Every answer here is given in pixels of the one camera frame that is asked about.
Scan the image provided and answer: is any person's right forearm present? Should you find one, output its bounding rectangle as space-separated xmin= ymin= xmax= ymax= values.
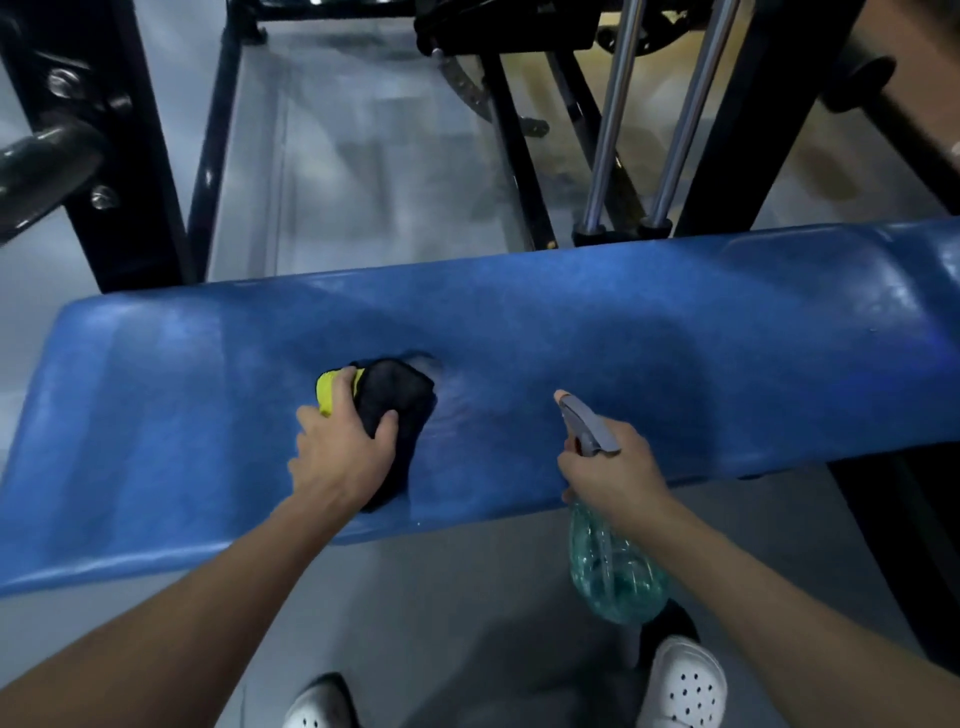
xmin=626 ymin=494 xmax=960 ymax=728

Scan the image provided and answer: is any clear blue spray bottle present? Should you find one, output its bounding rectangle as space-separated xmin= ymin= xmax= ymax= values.
xmin=554 ymin=389 xmax=671 ymax=625

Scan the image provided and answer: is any black weight machine frame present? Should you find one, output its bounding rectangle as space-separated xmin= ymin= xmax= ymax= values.
xmin=185 ymin=0 xmax=676 ymax=283

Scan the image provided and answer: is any perforated steel adjustment arc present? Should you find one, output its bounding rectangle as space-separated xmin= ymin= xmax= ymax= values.
xmin=431 ymin=48 xmax=550 ymax=138

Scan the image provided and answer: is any person's left hand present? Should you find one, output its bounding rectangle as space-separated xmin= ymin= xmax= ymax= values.
xmin=287 ymin=365 xmax=400 ymax=519

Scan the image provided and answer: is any black upright post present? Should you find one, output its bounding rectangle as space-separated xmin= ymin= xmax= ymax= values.
xmin=0 ymin=0 xmax=198 ymax=294

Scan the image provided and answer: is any blue padded bench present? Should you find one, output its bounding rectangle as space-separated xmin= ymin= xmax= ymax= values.
xmin=0 ymin=217 xmax=960 ymax=673

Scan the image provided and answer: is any chrome guide rod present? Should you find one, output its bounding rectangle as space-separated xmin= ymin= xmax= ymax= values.
xmin=573 ymin=0 xmax=648 ymax=245
xmin=641 ymin=0 xmax=744 ymax=238

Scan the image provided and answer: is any person's right hand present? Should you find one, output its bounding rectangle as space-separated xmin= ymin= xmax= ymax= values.
xmin=554 ymin=427 xmax=673 ymax=534

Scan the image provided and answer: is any black foam roller pad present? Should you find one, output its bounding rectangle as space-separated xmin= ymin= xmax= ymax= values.
xmin=821 ymin=56 xmax=898 ymax=114

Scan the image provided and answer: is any person's left forearm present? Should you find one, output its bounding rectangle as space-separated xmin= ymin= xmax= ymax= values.
xmin=0 ymin=487 xmax=354 ymax=728

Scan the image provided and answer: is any grey and yellow cleaning cloth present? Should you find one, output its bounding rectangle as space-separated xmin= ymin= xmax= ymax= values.
xmin=314 ymin=357 xmax=438 ymax=514

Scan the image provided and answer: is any black machine column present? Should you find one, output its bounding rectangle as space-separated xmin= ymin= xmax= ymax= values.
xmin=674 ymin=0 xmax=868 ymax=238

